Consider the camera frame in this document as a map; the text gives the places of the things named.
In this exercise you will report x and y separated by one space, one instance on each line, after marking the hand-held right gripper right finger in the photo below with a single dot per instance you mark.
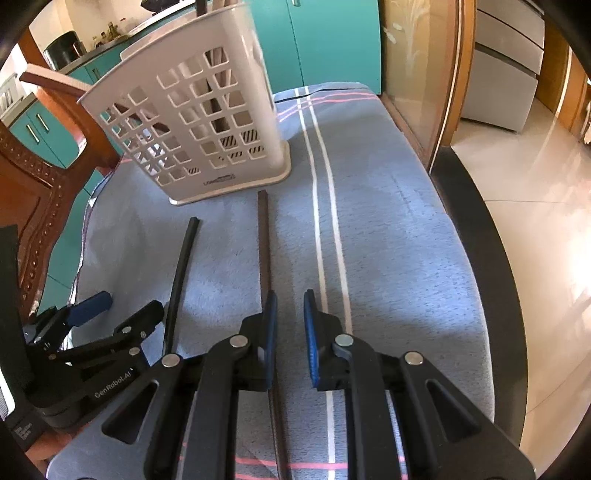
310 332

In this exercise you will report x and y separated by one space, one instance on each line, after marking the black countertop appliance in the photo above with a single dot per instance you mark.
63 50

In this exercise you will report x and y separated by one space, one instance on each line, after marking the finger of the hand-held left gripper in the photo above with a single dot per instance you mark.
143 318
92 304

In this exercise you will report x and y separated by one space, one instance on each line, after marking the row of small bottles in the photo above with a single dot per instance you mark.
110 39

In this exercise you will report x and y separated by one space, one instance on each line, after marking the black chopstick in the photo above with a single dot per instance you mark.
181 272

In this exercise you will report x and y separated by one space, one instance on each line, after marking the white plastic utensil basket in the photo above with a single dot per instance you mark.
184 46

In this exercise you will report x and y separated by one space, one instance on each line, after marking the blue striped cloth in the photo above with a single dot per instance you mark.
392 254

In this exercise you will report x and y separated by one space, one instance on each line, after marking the carved wooden chair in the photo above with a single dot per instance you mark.
41 194

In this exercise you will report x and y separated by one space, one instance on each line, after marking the silver refrigerator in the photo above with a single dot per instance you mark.
503 69

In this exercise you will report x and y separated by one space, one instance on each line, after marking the dark brown chopstick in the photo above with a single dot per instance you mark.
264 249

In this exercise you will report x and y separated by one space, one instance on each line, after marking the teal kitchen cabinets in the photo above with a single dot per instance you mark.
323 46

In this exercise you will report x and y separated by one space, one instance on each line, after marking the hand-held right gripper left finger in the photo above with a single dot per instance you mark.
272 323

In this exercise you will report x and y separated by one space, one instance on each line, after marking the wooden door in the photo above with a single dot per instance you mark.
554 78

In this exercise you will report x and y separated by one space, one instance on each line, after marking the wood framed glass door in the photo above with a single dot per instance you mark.
415 83

